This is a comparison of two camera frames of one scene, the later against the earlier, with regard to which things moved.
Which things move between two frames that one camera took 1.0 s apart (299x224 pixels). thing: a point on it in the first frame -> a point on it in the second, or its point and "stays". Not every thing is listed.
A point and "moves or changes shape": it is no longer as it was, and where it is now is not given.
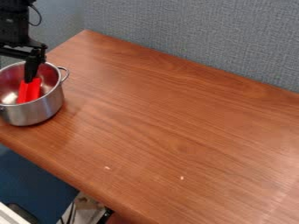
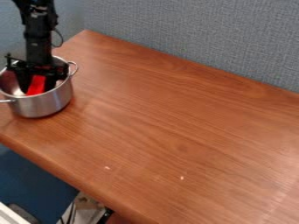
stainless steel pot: x=42 y=110 moves or changes shape
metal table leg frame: x=86 y=211 stays
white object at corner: x=8 y=216 stays
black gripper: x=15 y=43 -> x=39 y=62
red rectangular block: x=28 y=91 moves or changes shape
